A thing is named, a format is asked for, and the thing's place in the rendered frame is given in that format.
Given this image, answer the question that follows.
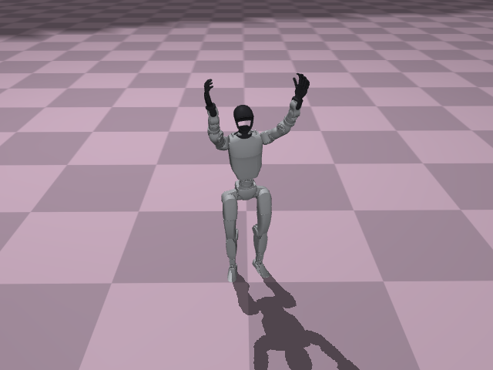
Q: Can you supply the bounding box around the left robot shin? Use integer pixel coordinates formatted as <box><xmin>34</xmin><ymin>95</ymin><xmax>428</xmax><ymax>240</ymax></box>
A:
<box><xmin>253</xmin><ymin>233</ymin><xmax>267</xmax><ymax>265</ymax></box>

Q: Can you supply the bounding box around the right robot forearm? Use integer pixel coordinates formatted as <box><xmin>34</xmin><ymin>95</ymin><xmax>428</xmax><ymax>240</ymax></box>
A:
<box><xmin>207</xmin><ymin>107</ymin><xmax>220</xmax><ymax>136</ymax></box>

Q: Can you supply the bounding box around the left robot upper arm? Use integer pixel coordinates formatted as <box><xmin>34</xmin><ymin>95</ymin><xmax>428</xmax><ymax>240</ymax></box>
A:
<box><xmin>260</xmin><ymin>120</ymin><xmax>291</xmax><ymax>145</ymax></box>

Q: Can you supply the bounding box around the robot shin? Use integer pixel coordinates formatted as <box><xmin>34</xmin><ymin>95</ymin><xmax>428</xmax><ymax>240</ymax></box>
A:
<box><xmin>253</xmin><ymin>233</ymin><xmax>267</xmax><ymax>265</ymax></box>
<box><xmin>226</xmin><ymin>239</ymin><xmax>237</xmax><ymax>269</ymax></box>

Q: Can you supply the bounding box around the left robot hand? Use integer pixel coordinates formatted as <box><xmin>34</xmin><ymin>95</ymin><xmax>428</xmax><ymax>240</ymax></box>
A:
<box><xmin>291</xmin><ymin>73</ymin><xmax>310</xmax><ymax>110</ymax></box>

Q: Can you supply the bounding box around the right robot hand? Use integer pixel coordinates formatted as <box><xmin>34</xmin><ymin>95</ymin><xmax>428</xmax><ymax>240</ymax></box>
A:
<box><xmin>204</xmin><ymin>79</ymin><xmax>217</xmax><ymax>117</ymax></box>

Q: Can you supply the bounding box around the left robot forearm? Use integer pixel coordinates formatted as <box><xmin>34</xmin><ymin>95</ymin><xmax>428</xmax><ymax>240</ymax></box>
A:
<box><xmin>283</xmin><ymin>99</ymin><xmax>302</xmax><ymax>127</ymax></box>

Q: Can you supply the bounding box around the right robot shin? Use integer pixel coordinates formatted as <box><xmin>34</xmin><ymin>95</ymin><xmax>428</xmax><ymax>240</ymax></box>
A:
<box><xmin>226</xmin><ymin>239</ymin><xmax>237</xmax><ymax>269</ymax></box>

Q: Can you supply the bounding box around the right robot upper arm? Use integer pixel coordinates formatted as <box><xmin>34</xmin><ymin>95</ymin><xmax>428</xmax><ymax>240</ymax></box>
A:
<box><xmin>209</xmin><ymin>130</ymin><xmax>230</xmax><ymax>150</ymax></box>

